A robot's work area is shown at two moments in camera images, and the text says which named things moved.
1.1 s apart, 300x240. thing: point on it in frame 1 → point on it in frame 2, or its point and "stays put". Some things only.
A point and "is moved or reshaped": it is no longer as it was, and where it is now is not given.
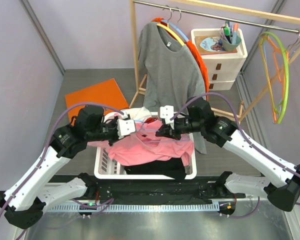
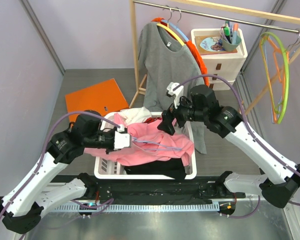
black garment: [173, 168] stays put
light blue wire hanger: [158, 130] → [175, 148]
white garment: [137, 113] stays put
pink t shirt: [145, 145] is moved or reshaped
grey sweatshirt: [173, 73] stays put
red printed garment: [151, 119] stays put
